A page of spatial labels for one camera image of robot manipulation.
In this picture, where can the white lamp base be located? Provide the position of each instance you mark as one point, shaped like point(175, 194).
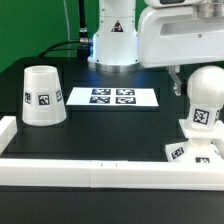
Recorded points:
point(201, 145)

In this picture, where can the white lamp bulb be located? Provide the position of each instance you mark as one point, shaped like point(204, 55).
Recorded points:
point(205, 89)

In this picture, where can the white left fence rail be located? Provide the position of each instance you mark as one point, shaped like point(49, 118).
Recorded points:
point(8, 129)

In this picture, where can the white fence rail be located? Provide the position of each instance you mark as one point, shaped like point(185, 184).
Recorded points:
point(111, 174)
point(8, 129)

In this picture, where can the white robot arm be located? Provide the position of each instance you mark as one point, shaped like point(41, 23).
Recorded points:
point(116, 41)

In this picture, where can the white lamp shade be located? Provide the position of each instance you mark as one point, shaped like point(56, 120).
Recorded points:
point(43, 102)

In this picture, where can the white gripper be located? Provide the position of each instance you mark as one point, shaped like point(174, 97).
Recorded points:
point(179, 32)

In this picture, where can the white front fence rail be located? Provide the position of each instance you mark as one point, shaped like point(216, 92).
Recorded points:
point(111, 174)

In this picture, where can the white marker sheet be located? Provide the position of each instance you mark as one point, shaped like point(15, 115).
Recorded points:
point(89, 96)

